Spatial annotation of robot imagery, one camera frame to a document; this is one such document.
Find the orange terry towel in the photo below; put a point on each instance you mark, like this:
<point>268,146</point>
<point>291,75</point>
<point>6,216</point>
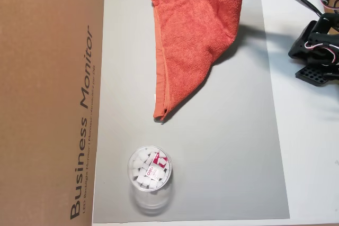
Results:
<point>196,38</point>

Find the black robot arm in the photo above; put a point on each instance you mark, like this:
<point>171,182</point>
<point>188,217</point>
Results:
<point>315,38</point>

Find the red white eraser sleeve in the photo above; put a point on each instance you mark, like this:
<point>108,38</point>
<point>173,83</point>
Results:
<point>159,158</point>

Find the white eraser cube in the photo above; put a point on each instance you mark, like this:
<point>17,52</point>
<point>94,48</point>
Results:
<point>135,172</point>
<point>144,181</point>
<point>138,163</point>

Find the deli labelled white eraser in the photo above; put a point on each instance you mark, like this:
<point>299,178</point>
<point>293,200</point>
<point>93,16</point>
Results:
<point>152,173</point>

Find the grey table mat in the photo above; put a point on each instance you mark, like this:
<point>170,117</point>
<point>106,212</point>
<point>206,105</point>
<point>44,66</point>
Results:
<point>225,157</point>

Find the clear plastic jar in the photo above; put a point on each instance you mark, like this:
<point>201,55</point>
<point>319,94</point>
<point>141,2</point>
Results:
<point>149,183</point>

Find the brown cardboard monitor box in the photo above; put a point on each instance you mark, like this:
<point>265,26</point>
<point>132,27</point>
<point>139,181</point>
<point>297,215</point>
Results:
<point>47,91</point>

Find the black perforated base clamp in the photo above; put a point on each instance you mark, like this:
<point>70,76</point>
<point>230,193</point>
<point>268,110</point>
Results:
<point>312,75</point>

